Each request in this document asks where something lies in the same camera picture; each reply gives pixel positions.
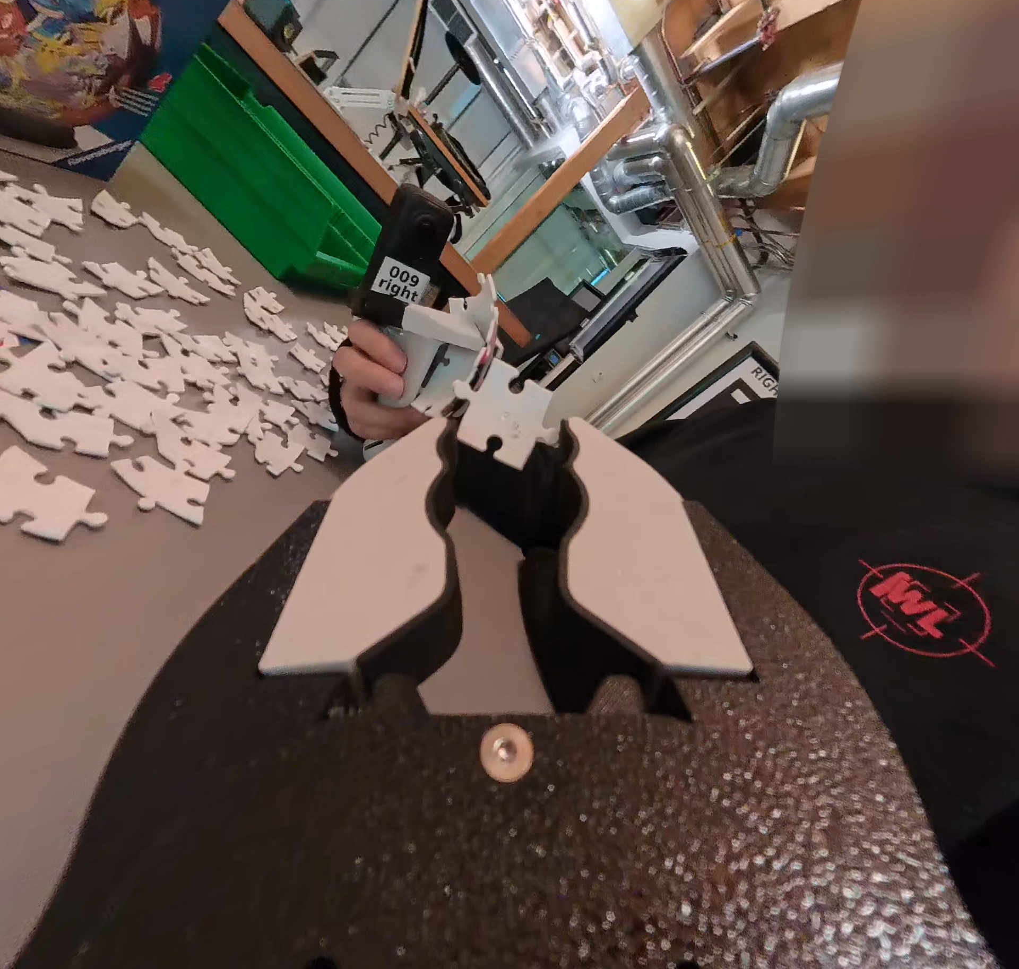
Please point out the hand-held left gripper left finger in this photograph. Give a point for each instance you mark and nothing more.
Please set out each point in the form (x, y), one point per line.
(358, 579)

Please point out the person's black sweatshirt torso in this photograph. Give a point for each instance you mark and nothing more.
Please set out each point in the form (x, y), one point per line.
(876, 587)

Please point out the single white puzzle piece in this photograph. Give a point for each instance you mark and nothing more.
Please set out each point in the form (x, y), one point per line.
(505, 412)

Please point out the wooden post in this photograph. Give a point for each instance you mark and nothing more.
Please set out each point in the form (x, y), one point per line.
(557, 181)

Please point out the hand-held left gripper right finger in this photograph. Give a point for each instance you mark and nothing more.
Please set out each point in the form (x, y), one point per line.
(653, 579)

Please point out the person's right hand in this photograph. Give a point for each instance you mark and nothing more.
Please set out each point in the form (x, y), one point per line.
(374, 388)

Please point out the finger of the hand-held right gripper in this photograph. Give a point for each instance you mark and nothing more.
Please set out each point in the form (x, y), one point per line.
(438, 319)
(438, 396)

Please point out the green plastic bin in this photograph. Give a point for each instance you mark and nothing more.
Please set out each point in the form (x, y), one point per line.
(255, 173)

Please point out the silver ventilation duct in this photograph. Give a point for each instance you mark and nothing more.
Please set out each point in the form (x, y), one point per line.
(700, 189)

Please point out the curved assembled puzzle section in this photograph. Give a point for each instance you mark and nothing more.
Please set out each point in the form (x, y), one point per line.
(478, 308)

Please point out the black office chair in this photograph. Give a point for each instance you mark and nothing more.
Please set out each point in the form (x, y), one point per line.
(553, 316)

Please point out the blue puzzle box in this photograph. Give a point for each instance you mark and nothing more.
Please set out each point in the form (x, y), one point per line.
(87, 46)

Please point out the person's right forearm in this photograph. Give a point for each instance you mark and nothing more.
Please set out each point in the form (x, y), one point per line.
(509, 507)

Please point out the pile of white puzzle pieces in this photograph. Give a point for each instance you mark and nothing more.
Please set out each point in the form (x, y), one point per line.
(119, 364)

